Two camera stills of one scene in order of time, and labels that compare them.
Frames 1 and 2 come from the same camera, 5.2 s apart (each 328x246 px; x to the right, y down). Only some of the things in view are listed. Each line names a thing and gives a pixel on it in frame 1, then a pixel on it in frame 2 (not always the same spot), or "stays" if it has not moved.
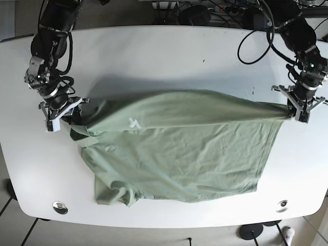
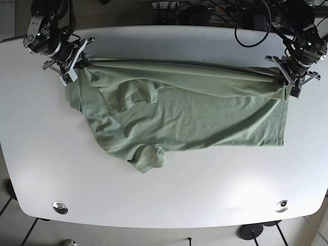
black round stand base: (250, 231) stays
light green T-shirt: (169, 145) -> (140, 109)
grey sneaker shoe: (288, 233) -> (69, 242)
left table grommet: (60, 207) stays
